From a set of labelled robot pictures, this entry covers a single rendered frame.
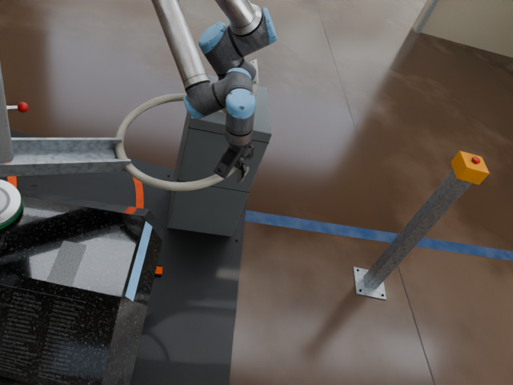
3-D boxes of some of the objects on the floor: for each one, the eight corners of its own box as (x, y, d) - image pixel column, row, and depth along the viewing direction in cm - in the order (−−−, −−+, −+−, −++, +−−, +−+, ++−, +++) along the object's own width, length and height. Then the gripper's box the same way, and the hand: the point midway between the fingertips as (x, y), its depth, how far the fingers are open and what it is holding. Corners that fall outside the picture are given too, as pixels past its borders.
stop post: (385, 300, 273) (501, 180, 198) (356, 294, 270) (462, 169, 195) (381, 273, 287) (487, 152, 212) (353, 266, 284) (450, 141, 209)
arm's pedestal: (165, 174, 293) (186, 63, 234) (238, 186, 304) (275, 84, 245) (156, 234, 259) (179, 122, 200) (239, 245, 270) (283, 142, 211)
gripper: (261, 137, 149) (256, 177, 165) (233, 121, 152) (230, 163, 169) (246, 151, 144) (243, 192, 161) (217, 135, 147) (217, 176, 164)
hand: (232, 179), depth 162 cm, fingers closed on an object, 5 cm apart
